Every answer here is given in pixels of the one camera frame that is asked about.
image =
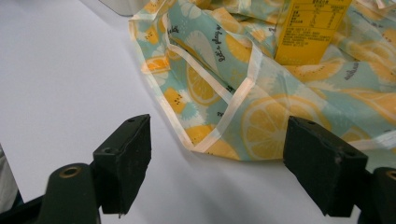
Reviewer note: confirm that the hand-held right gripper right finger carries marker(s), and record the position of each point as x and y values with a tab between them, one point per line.
320	165

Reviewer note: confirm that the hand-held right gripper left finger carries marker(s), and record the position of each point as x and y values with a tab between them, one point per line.
124	161

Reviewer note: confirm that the lemon print fabric bag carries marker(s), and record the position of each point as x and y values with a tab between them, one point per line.
267	102

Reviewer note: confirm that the yellow drink carton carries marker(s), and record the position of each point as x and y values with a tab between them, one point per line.
306	31

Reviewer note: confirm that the white plastic tray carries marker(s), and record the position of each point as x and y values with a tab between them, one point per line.
124	6

